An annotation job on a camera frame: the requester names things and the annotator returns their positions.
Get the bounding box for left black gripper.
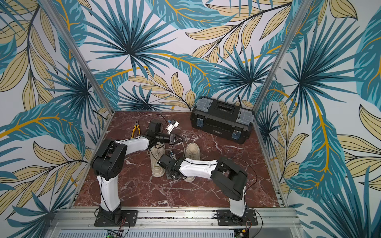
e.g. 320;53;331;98
156;132;186;144

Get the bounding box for beige sneaker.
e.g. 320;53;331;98
148;142;165;178
184;142;201;182

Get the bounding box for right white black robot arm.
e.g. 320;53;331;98
157;155;248;217

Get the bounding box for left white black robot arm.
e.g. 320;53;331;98
91;120;179;225

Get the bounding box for black grey toolbox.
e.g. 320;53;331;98
190;97;255;144

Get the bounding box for yellow handled pliers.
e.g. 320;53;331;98
131;120;141;138

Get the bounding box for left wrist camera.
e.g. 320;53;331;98
166;120;179;134

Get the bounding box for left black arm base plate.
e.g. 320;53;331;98
94;209;138;227

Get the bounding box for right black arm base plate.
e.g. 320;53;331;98
213;209;258;227

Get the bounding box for aluminium front rail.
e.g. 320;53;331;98
45;207;306;238

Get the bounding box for left aluminium corner post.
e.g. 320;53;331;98
40;0;114;114

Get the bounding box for aluminium corner post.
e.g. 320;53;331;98
253;1;312;114
40;0;114;114

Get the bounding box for right aluminium corner post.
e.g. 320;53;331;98
253;1;312;114

